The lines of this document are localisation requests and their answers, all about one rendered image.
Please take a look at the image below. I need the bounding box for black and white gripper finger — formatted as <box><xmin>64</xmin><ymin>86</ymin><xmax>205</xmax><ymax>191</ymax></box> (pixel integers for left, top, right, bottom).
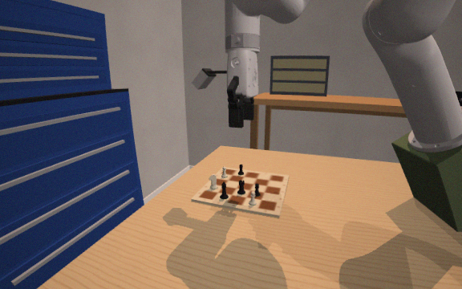
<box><xmin>227</xmin><ymin>76</ymin><xmax>244</xmax><ymax>128</ymax></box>
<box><xmin>242</xmin><ymin>96</ymin><xmax>254</xmax><ymax>120</ymax></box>

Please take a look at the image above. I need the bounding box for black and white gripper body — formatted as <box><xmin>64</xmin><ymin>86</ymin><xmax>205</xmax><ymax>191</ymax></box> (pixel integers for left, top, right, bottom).
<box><xmin>225</xmin><ymin>48</ymin><xmax>260</xmax><ymax>99</ymax></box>

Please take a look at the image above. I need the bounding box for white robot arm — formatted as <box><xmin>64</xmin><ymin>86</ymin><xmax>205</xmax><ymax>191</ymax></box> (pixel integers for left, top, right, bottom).
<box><xmin>225</xmin><ymin>0</ymin><xmax>462</xmax><ymax>153</ymax></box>

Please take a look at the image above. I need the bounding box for brown and cream chessboard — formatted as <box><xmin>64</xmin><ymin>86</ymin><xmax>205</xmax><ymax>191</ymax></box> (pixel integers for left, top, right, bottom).
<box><xmin>191</xmin><ymin>167</ymin><xmax>289</xmax><ymax>218</ymax></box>

